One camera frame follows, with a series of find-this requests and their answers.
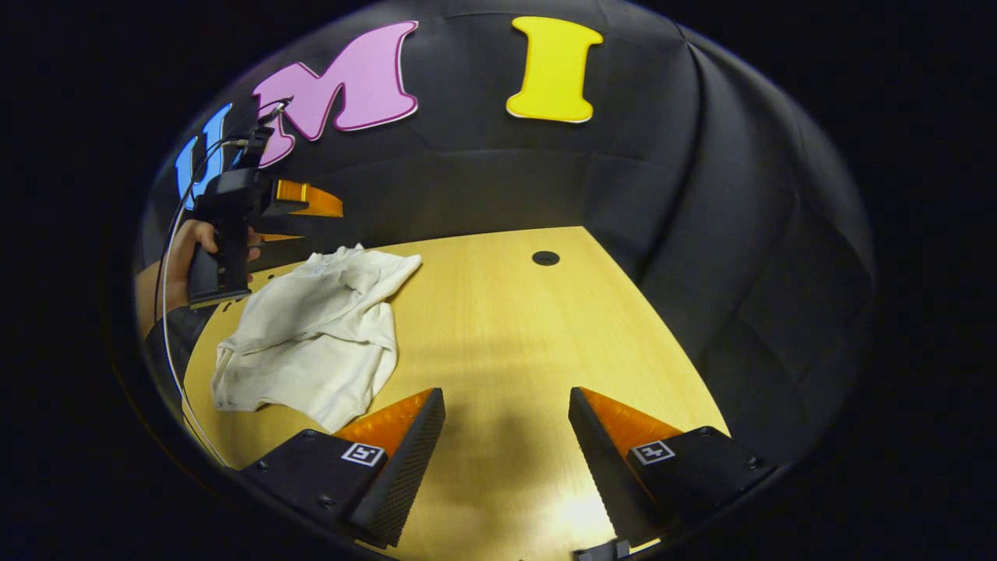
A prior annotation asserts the white t-shirt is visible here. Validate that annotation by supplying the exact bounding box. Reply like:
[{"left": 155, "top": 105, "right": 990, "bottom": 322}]
[{"left": 210, "top": 244, "right": 423, "bottom": 434}]

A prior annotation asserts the black backdrop cloth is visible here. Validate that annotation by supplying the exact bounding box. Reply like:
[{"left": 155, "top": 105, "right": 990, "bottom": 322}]
[{"left": 140, "top": 0, "right": 877, "bottom": 468}]

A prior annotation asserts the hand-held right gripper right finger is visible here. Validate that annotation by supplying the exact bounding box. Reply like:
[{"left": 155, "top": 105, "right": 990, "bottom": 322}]
[{"left": 567, "top": 386, "right": 777, "bottom": 546}]

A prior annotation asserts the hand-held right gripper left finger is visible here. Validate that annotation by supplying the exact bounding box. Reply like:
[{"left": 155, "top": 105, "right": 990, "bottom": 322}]
[{"left": 238, "top": 386, "right": 447, "bottom": 549}]

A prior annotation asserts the thin white cable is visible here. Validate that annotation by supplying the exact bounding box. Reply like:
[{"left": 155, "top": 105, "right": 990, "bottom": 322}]
[{"left": 153, "top": 97, "right": 294, "bottom": 468}]

